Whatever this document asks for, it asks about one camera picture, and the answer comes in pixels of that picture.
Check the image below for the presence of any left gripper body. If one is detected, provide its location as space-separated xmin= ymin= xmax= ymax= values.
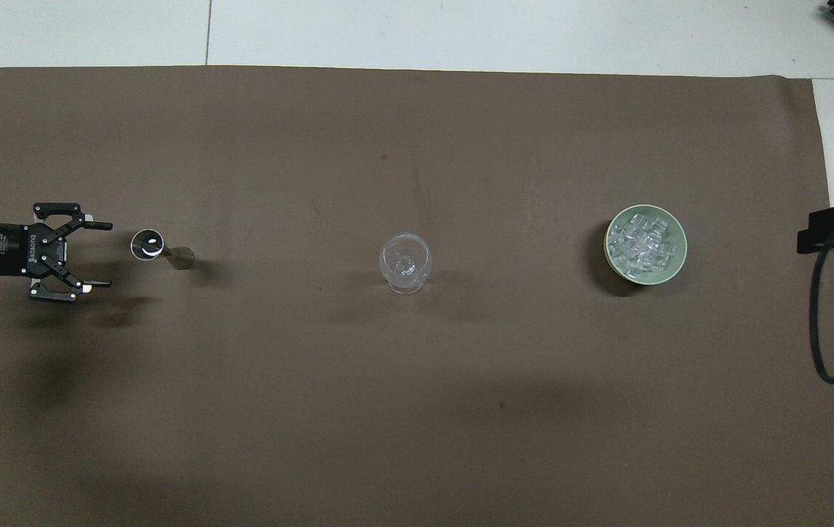
xmin=0 ymin=219 xmax=70 ymax=280

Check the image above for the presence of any clear wine glass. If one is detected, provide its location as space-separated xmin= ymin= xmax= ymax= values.
xmin=379 ymin=232 xmax=433 ymax=296

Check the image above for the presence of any pile of clear ice cubes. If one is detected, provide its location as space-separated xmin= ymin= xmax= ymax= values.
xmin=608 ymin=211 xmax=682 ymax=282

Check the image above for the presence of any green bowl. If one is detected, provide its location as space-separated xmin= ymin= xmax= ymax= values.
xmin=604 ymin=203 xmax=689 ymax=287

